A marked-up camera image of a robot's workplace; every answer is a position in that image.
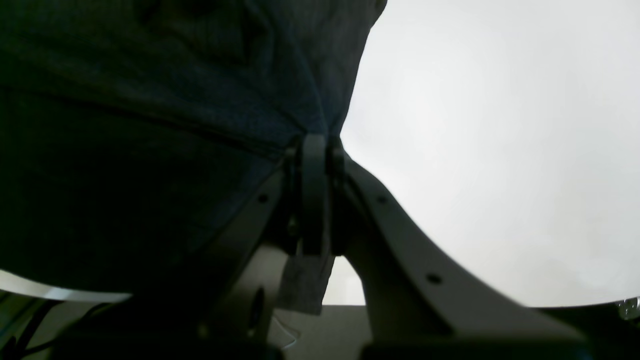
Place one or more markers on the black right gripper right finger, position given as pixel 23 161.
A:
pixel 421 304

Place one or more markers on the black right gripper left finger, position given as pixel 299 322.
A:
pixel 218 304

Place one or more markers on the black t-shirt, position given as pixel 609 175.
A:
pixel 132 131

